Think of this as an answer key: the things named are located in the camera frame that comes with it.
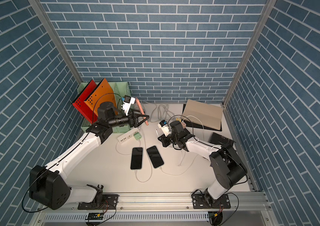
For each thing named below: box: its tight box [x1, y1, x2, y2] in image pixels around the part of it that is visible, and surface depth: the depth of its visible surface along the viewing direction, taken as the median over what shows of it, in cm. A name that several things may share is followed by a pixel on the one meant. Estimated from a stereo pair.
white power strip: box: [117, 130, 140, 145], surface depth 98 cm
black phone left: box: [130, 146, 144, 170], surface depth 90 cm
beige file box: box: [182, 99, 224, 131], surface depth 119 cm
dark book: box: [208, 132, 235, 146], surface depth 99 cm
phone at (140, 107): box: [135, 96, 150, 126], surface depth 67 cm
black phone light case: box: [146, 145, 165, 169], surface depth 91 cm
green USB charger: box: [133, 132, 142, 140], surface depth 101 cm
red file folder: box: [72, 79, 99, 124], surface depth 85 cm
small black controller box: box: [85, 212, 104, 220], surface depth 72 cm
